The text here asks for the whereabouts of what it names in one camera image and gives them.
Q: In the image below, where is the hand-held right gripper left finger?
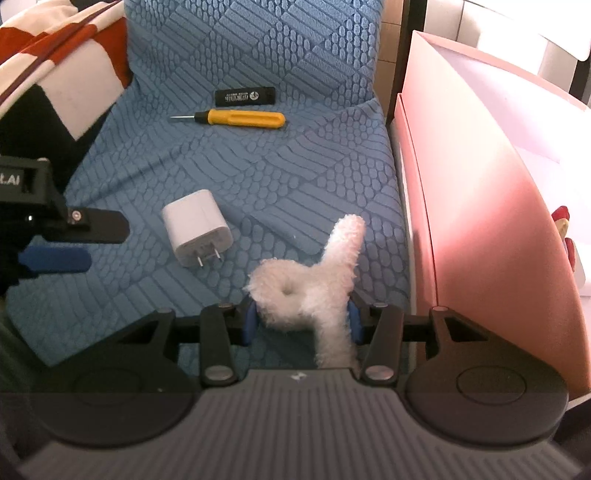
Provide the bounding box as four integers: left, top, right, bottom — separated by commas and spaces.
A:
99, 298, 258, 387

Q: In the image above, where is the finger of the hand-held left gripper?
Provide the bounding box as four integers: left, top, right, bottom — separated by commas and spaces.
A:
17, 248, 92, 280
64, 207, 131, 244

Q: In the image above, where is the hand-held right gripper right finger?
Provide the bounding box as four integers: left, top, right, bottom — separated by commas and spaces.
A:
345, 298, 497, 387

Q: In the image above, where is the white fluffy hair clip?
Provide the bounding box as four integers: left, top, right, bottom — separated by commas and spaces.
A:
246, 213, 368, 371

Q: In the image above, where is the white wall charger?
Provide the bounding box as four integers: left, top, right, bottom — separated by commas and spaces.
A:
161, 188, 234, 269

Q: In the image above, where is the pink cardboard box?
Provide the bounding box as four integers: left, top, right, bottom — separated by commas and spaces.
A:
392, 29, 591, 398

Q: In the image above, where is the yellow handled screwdriver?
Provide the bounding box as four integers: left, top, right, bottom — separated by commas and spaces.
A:
169, 109, 286, 130

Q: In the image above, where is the black stick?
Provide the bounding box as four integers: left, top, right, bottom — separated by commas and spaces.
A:
214, 86, 277, 106

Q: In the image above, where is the striped orange white blanket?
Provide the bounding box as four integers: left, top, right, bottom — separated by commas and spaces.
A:
0, 0, 136, 185

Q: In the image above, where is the blue textured covered chair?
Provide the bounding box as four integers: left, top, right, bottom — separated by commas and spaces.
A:
4, 0, 413, 371

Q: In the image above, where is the wooden nightstand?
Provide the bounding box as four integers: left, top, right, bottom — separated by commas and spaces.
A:
375, 0, 413, 125

